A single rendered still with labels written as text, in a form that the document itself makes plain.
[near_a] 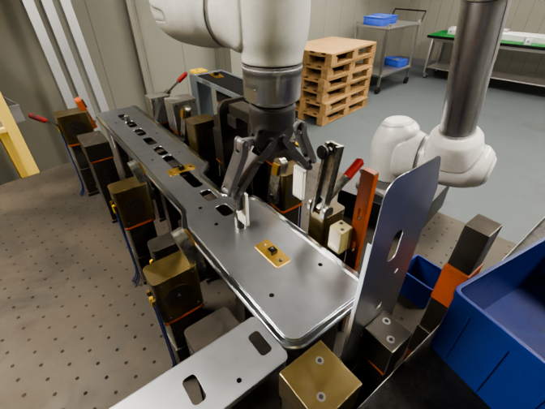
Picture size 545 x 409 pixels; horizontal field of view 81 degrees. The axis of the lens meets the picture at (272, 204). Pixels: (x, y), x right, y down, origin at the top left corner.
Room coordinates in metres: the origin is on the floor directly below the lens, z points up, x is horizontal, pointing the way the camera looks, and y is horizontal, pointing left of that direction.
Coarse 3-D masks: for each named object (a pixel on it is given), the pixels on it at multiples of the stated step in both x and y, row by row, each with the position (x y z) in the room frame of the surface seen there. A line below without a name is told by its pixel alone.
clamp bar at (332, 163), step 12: (324, 144) 0.61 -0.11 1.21; (336, 144) 0.60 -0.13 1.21; (324, 156) 0.58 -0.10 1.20; (336, 156) 0.59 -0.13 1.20; (324, 168) 0.61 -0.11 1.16; (336, 168) 0.59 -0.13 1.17; (324, 180) 0.60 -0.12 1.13; (324, 192) 0.58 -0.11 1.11; (312, 204) 0.60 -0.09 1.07; (324, 204) 0.57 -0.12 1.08
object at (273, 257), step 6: (264, 240) 0.54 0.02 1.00; (258, 246) 0.53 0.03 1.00; (270, 246) 0.53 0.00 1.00; (276, 246) 0.53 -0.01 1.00; (264, 252) 0.51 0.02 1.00; (270, 252) 0.50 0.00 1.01; (276, 252) 0.50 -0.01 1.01; (282, 252) 0.51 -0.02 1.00; (270, 258) 0.49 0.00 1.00; (276, 258) 0.49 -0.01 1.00; (282, 258) 0.49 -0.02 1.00; (288, 258) 0.49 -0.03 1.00; (276, 264) 0.47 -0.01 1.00; (282, 264) 0.47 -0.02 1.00
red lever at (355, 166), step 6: (354, 162) 0.66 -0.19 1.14; (360, 162) 0.66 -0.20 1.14; (348, 168) 0.65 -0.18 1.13; (354, 168) 0.65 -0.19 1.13; (348, 174) 0.64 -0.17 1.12; (354, 174) 0.64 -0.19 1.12; (342, 180) 0.63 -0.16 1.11; (348, 180) 0.63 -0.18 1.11; (336, 186) 0.62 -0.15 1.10; (342, 186) 0.62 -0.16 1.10; (336, 192) 0.61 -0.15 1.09; (318, 204) 0.59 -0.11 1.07; (318, 210) 0.59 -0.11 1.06
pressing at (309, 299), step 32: (128, 128) 1.21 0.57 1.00; (160, 128) 1.21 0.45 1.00; (160, 160) 0.94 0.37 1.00; (192, 160) 0.94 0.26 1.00; (192, 192) 0.75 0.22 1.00; (192, 224) 0.61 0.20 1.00; (224, 224) 0.61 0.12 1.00; (256, 224) 0.61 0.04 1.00; (288, 224) 0.60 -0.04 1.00; (224, 256) 0.50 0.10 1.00; (256, 256) 0.50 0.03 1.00; (320, 256) 0.50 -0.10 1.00; (256, 288) 0.41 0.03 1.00; (288, 288) 0.41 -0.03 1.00; (320, 288) 0.41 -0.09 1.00; (352, 288) 0.41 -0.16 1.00; (288, 320) 0.34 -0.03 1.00; (320, 320) 0.34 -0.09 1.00
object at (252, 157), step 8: (272, 144) 0.48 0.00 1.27; (248, 152) 0.50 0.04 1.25; (256, 152) 0.50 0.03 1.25; (264, 152) 0.48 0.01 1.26; (248, 160) 0.48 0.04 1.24; (256, 160) 0.47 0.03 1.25; (264, 160) 0.48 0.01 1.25; (248, 168) 0.47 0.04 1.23; (256, 168) 0.47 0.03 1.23; (248, 176) 0.46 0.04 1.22; (240, 184) 0.46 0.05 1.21; (248, 184) 0.46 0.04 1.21; (240, 192) 0.45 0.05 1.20
